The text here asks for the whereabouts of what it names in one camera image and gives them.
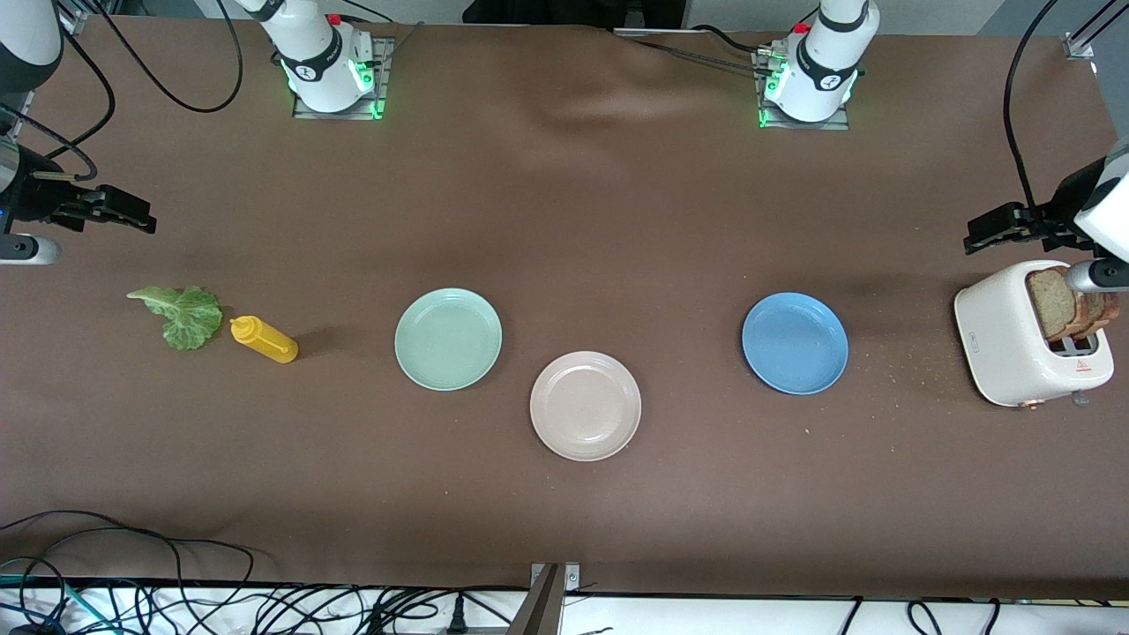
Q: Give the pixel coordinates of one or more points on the mint green plate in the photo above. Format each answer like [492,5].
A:
[448,339]

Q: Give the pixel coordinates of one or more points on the brown table cover sheet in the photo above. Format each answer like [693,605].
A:
[564,220]

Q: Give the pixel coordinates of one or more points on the small metal bracket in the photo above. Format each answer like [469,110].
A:
[571,578]

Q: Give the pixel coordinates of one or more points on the white toaster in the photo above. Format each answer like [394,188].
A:
[1001,335]

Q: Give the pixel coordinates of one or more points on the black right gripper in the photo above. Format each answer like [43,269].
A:
[33,196]

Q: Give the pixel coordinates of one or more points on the dark object behind table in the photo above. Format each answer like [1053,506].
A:
[573,11]

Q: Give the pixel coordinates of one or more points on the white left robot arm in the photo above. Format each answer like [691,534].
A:
[825,70]

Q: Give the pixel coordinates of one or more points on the grey aluminium post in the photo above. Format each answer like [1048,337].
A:
[538,608]

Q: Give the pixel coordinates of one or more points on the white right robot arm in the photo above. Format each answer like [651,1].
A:
[317,62]

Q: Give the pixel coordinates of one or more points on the beige plate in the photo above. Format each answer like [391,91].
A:
[585,406]

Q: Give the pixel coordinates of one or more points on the green lettuce leaf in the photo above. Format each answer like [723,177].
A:
[190,322]

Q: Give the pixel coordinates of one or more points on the yellow squeeze bottle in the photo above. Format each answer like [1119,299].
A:
[269,342]

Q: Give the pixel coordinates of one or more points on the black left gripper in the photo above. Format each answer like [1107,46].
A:
[1069,202]

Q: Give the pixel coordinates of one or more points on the blue plate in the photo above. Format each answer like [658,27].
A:
[794,344]

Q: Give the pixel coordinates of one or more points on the black power plug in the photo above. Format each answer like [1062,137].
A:
[457,617]

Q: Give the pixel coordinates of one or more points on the aluminium corner bracket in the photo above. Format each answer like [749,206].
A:
[1080,48]

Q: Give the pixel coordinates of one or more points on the brown bread slice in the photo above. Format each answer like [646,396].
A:
[1102,309]
[1050,309]

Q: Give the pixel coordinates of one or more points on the aluminium frame profile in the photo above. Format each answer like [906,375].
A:
[84,13]

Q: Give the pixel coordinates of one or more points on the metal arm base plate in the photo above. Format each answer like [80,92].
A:
[309,115]
[838,126]

